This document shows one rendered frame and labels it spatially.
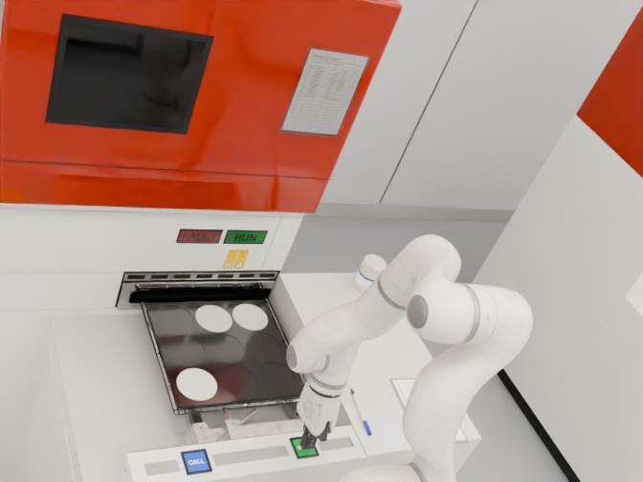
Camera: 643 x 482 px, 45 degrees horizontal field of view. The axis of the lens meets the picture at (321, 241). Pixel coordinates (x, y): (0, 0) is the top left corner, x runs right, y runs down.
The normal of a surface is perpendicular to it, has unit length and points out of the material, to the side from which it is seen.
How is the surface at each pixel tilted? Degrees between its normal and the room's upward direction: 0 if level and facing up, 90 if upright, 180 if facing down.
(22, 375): 90
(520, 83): 90
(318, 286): 0
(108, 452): 0
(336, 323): 44
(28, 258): 90
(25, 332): 90
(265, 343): 0
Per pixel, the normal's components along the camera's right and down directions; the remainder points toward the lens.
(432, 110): 0.37, 0.66
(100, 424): 0.33, -0.76
